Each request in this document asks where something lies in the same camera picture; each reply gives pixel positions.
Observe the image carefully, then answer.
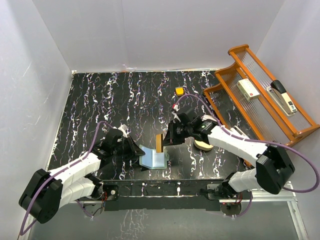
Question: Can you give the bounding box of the gold credit card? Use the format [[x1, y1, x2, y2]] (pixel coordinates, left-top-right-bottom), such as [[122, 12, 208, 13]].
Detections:
[[155, 133, 164, 153]]

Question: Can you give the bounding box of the green card holder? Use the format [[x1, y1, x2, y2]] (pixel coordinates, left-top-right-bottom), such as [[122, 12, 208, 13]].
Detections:
[[139, 145, 169, 170]]

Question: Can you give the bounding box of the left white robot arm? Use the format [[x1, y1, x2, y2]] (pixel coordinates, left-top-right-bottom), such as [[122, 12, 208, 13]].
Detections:
[[18, 124, 146, 224]]

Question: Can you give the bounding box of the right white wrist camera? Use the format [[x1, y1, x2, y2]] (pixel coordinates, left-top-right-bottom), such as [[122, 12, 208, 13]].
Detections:
[[172, 104, 180, 113]]

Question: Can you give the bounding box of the black beige stapler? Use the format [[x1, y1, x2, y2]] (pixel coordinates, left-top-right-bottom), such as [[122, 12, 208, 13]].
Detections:
[[266, 79, 297, 116]]

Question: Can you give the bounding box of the purple cable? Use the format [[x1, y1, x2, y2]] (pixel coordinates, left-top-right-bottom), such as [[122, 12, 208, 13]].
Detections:
[[18, 121, 118, 236], [173, 94, 320, 218]]

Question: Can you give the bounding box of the wooden tiered shelf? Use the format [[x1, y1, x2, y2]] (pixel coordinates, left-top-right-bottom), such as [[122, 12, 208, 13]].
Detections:
[[203, 44, 320, 147]]

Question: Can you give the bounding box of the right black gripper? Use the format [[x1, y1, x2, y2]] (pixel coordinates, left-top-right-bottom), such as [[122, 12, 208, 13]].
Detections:
[[162, 120, 193, 146]]

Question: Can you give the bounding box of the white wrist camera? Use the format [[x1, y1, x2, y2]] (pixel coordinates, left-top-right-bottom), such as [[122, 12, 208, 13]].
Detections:
[[118, 124, 128, 136], [172, 104, 180, 113]]

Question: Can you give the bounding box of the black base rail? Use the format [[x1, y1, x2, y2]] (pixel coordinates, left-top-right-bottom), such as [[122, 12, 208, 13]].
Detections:
[[83, 179, 250, 215]]

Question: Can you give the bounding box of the wooden tray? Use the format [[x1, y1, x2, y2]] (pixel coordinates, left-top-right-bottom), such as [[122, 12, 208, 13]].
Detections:
[[194, 140, 214, 152]]

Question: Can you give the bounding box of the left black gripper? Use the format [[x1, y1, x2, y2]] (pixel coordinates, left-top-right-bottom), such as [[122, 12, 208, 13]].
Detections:
[[112, 135, 145, 160]]

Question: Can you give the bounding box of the white staple box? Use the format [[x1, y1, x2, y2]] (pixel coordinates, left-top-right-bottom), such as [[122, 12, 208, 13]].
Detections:
[[236, 78, 260, 101]]

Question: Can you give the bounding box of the yellow small block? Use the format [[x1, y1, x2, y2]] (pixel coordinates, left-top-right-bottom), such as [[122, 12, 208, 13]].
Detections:
[[175, 87, 185, 96]]

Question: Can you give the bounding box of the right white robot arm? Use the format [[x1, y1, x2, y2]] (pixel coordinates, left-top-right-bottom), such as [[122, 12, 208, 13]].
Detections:
[[162, 113, 295, 199]]

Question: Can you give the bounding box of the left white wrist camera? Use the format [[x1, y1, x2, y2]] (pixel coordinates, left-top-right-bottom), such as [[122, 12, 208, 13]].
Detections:
[[118, 124, 128, 136]]

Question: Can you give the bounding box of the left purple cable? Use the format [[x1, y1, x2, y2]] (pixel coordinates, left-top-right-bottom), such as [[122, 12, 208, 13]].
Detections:
[[18, 121, 118, 236]]

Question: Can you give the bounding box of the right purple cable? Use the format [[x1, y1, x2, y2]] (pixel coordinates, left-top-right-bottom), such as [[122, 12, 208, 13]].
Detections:
[[173, 94, 320, 218]]

